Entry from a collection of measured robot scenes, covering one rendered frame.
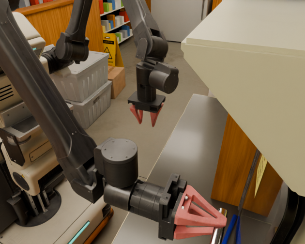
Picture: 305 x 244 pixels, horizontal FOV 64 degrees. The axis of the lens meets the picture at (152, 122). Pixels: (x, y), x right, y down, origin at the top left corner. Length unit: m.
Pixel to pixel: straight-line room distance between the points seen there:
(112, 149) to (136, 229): 0.37
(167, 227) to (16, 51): 0.37
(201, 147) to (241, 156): 0.32
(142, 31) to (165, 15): 4.71
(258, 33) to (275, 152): 0.08
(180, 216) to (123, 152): 0.13
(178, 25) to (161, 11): 0.45
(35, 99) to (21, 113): 0.57
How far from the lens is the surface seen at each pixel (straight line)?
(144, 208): 0.42
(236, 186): 0.74
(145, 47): 0.67
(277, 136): 0.17
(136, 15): 0.73
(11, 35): 0.48
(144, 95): 0.71
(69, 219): 1.60
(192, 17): 5.25
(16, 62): 0.46
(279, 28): 0.19
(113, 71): 3.31
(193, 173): 0.86
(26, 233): 1.64
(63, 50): 1.00
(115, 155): 0.38
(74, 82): 2.42
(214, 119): 1.13
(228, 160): 0.68
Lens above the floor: 1.55
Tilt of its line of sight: 35 degrees down
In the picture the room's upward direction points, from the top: straight up
